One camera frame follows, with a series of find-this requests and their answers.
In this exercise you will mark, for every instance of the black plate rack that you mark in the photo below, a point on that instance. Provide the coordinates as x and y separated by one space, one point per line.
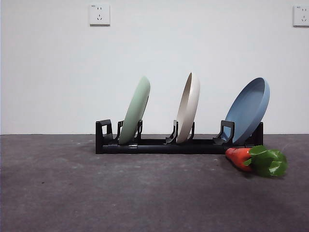
169 148

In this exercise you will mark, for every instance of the green plate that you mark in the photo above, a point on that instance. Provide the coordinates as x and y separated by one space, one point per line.
134 111

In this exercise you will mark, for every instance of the white wall socket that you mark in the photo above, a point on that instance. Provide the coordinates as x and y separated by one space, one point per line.
301 15
99 14

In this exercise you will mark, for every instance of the orange carrot with green leaves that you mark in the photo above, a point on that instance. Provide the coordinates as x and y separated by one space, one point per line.
237 159

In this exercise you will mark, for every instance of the beige plate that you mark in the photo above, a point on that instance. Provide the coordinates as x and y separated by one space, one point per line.
189 108

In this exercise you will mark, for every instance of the blue plate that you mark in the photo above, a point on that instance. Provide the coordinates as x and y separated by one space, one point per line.
246 108

